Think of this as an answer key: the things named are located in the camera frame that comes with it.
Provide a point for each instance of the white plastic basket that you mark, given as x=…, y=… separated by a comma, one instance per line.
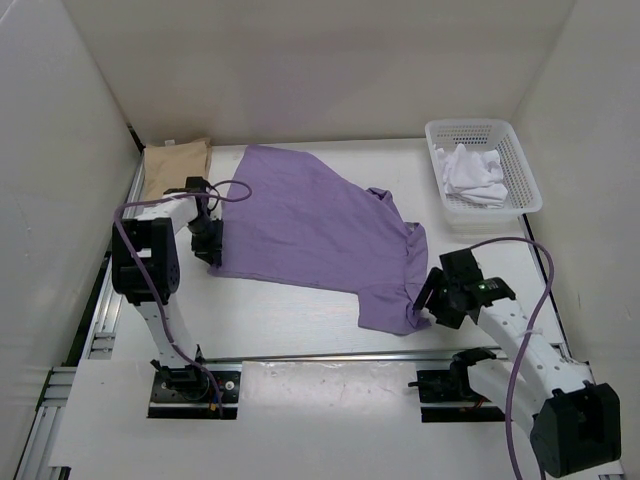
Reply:
x=478, y=136

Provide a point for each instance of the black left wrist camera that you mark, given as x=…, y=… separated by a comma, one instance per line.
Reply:
x=193, y=184

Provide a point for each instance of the white crumpled cloth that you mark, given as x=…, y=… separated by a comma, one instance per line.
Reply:
x=472, y=176

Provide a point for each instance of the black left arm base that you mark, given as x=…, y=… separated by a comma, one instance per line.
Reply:
x=198, y=403

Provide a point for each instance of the purple t shirt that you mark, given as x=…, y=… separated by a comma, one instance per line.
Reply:
x=295, y=221

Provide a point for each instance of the aluminium table edge rail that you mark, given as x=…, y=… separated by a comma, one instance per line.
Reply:
x=92, y=423

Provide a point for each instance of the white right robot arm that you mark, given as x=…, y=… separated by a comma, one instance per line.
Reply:
x=572, y=423

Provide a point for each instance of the beige t shirt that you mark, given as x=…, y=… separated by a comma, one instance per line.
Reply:
x=168, y=166

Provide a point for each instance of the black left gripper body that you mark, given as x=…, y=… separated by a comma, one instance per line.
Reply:
x=207, y=236

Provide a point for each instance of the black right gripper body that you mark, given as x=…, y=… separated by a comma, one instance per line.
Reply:
x=441, y=304

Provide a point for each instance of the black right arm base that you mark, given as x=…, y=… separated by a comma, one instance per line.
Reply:
x=446, y=396

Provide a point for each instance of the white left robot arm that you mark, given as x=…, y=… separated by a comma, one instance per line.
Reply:
x=146, y=271

